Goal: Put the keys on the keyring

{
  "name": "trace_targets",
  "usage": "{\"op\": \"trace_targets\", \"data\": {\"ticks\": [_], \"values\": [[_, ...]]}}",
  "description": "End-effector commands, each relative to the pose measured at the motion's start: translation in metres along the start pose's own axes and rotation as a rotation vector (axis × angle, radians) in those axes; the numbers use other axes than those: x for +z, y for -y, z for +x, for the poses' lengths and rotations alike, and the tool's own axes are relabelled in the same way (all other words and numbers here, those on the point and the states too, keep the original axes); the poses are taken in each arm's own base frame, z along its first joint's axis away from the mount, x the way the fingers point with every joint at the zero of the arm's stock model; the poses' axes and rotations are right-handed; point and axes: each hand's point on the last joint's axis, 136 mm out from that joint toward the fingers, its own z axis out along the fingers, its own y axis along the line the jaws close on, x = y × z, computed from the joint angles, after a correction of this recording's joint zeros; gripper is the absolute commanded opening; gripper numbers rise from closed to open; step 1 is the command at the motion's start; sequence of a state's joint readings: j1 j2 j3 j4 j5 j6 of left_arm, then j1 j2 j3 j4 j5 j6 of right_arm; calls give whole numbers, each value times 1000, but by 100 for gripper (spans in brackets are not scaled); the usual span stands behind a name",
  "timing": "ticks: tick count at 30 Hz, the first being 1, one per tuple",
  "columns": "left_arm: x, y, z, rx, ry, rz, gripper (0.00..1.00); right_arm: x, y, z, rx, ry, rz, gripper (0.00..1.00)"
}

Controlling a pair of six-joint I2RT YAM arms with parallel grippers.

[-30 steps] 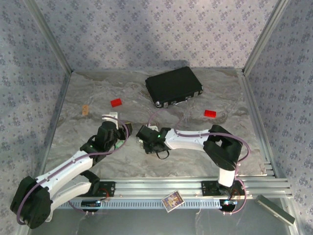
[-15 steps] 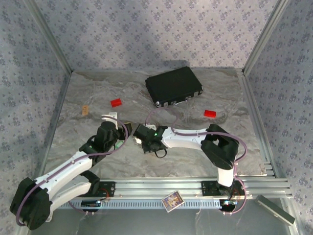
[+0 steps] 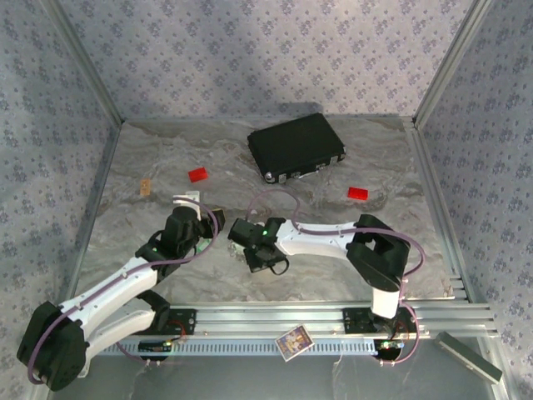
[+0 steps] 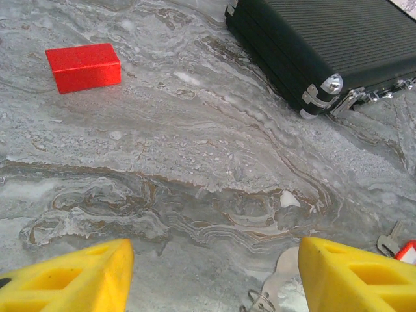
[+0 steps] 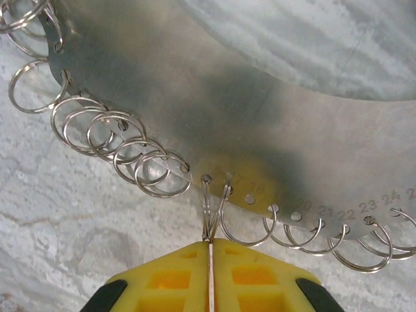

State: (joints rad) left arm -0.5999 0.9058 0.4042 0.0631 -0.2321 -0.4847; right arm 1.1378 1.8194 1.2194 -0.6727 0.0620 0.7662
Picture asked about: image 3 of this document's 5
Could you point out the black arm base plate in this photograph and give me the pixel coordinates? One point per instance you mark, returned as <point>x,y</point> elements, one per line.
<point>352,318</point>
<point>187,321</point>

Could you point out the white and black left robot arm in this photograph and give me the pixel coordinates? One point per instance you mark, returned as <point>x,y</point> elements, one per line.
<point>112,283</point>

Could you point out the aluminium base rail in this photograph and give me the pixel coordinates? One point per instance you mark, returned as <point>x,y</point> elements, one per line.
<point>270,318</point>

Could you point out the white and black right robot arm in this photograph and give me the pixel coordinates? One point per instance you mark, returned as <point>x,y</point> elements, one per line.
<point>320,239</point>

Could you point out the aluminium side rail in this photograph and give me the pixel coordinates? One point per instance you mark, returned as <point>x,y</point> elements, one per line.
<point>441,208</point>
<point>95,204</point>

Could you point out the aluminium frame post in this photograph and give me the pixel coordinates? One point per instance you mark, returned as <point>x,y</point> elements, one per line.
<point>85,58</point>
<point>453,58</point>

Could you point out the red toy brick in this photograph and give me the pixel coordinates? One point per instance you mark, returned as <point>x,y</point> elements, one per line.
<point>358,194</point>
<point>197,175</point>

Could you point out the grey metal bar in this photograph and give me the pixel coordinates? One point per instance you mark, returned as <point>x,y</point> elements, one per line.
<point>466,356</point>

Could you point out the small circuit board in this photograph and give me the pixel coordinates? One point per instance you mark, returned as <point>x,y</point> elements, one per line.
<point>154,346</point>
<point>389,346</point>

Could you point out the small printed card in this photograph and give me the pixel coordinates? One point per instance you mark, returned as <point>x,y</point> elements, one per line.
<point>295,342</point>

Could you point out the green plastic key tag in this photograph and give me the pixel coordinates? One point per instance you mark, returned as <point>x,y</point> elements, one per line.
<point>203,246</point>

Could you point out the small tan wooden tag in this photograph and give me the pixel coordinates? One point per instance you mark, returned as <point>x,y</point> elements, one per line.
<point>145,187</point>

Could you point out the black briefcase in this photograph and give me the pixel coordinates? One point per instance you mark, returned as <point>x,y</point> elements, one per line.
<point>295,143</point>

